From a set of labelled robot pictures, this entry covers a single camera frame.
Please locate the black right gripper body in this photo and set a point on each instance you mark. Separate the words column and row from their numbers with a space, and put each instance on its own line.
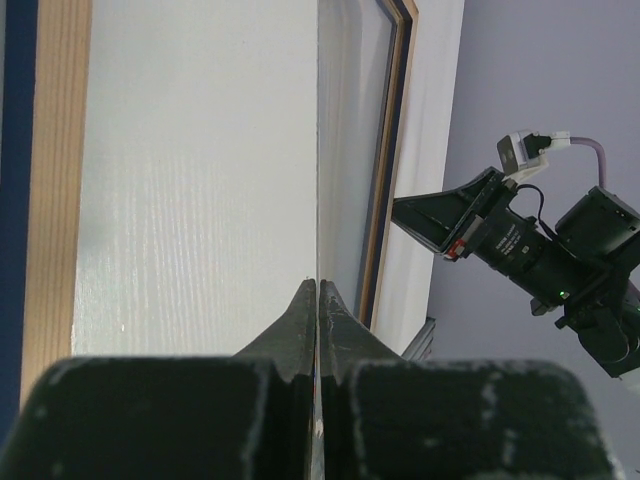
column 520, row 249

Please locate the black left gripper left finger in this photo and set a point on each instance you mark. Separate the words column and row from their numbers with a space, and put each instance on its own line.
column 245, row 416

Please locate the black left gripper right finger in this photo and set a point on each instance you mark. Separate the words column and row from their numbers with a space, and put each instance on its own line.
column 389, row 418

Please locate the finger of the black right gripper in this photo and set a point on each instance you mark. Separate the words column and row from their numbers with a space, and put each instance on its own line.
column 432, row 235
column 444, row 212

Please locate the clear acrylic sheet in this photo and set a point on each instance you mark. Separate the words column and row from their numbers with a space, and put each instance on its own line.
column 225, row 142

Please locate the blue wooden picture frame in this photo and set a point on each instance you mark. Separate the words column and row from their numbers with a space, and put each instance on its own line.
column 47, row 58

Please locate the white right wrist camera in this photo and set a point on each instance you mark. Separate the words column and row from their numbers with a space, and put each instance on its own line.
column 523, row 154

